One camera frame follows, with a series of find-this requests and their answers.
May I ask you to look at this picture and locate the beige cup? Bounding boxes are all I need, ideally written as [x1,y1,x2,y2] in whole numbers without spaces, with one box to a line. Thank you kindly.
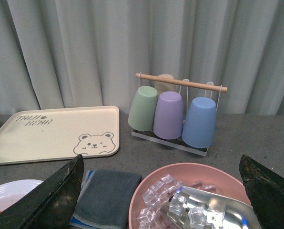
[154,74,177,96]

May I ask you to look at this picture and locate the clear acrylic cup rack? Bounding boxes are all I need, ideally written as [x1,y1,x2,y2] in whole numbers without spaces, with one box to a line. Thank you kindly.
[132,84,219,156]

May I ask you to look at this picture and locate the grey curtain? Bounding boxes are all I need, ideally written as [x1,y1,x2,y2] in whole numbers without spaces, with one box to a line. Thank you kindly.
[0,0,284,115]

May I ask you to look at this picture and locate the blue cup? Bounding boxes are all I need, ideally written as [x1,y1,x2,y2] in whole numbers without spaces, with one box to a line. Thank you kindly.
[182,97,216,148]

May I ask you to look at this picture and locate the purple cup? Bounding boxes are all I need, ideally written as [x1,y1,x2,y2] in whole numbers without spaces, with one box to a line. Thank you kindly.
[153,91,183,140]

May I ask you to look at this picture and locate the grey folded cloth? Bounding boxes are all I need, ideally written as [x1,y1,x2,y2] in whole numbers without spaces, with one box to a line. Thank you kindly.
[70,169,142,229]

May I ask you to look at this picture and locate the clear fake ice cubes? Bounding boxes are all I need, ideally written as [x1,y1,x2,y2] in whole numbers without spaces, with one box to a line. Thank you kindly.
[137,174,223,229]

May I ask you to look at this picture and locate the white round plate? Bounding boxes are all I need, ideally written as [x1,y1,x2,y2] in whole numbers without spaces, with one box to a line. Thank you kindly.
[0,179,42,211]

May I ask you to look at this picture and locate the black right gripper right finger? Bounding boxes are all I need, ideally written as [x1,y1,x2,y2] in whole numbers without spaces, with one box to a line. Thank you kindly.
[239,155,284,229]

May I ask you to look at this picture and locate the metal ice scoop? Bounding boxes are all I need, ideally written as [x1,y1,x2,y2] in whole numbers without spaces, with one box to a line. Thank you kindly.
[161,186,261,229]

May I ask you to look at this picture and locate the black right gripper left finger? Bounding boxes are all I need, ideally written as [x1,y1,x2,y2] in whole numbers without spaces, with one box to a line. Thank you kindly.
[0,155,84,229]

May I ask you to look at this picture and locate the beige bear tray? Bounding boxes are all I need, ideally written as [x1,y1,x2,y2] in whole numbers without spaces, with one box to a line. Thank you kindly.
[0,106,120,165]

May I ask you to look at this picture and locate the pink bowl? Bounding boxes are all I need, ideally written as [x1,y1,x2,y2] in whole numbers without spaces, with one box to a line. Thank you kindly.
[129,163,251,229]

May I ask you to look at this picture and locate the light green cup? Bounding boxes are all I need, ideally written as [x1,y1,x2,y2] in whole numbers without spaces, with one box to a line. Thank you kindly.
[128,86,158,131]

